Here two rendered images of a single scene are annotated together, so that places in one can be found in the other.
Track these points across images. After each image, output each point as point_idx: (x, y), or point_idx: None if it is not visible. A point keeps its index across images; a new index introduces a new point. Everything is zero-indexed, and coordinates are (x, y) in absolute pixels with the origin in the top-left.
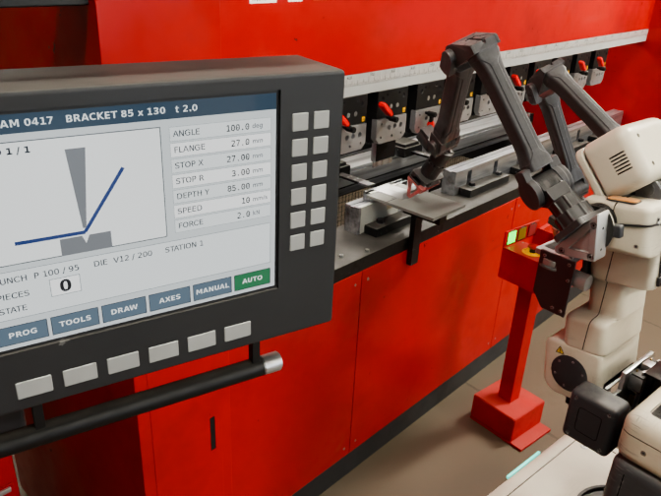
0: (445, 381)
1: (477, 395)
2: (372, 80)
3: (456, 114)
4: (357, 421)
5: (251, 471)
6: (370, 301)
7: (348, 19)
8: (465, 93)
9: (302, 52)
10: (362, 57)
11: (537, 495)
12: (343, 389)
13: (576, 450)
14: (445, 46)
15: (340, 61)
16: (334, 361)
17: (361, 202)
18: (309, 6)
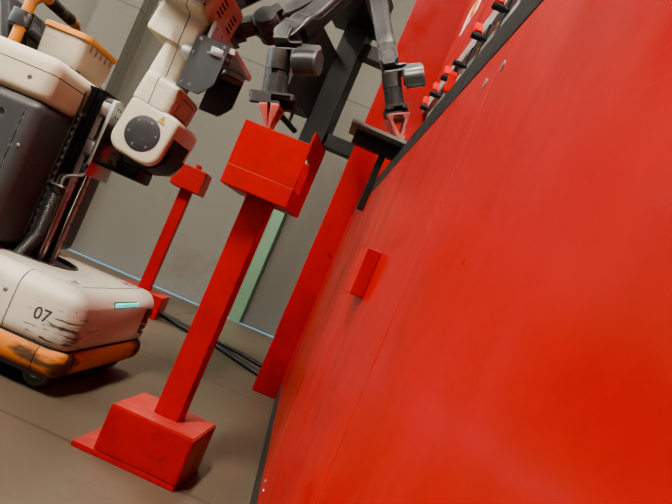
0: (267, 453)
1: (211, 422)
2: (463, 54)
3: (374, 29)
4: (291, 372)
5: (303, 331)
6: (348, 237)
7: (475, 17)
8: (371, 8)
9: (456, 52)
10: (468, 39)
11: (110, 281)
12: (313, 317)
13: (82, 283)
14: None
15: (461, 49)
16: (328, 280)
17: None
18: (469, 22)
